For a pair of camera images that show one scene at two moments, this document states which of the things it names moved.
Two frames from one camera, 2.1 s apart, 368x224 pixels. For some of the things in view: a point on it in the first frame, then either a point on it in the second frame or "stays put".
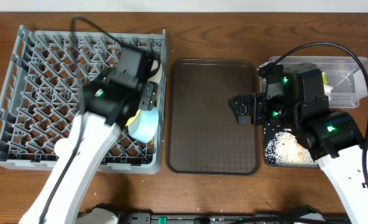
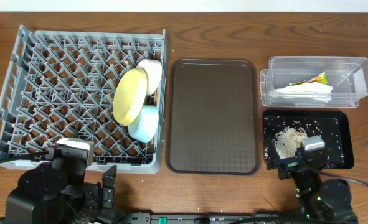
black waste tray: [283, 148] -> [335, 126]
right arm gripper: [258, 100] -> [289, 166]
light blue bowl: [144, 126] stays put
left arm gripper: [148, 96] -> [98, 193]
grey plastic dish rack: [41, 94] stays put
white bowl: [157, 77] stays put
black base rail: [309, 214] stays put
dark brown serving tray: [203, 135] stays put
